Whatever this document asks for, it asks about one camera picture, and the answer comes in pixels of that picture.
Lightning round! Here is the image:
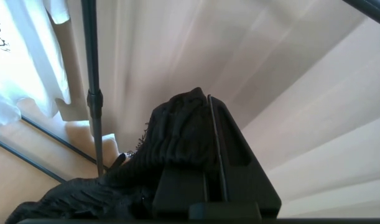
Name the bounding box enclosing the white t-shirt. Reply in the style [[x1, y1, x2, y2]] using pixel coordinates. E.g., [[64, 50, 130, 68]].
[[0, 0, 72, 138]]

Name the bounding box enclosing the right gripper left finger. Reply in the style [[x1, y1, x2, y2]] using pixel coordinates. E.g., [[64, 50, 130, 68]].
[[152, 163, 209, 218]]

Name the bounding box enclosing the black garment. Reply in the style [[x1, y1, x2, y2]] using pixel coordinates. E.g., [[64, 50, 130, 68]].
[[4, 86, 220, 224]]

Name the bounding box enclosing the beige curtain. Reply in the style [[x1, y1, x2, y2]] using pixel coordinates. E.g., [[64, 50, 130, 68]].
[[54, 0, 380, 218]]

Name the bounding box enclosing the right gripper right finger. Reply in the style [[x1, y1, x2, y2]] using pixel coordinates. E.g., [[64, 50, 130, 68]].
[[207, 95, 282, 218]]

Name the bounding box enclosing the black clothes rack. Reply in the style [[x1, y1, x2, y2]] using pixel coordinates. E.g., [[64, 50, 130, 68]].
[[0, 0, 380, 184]]

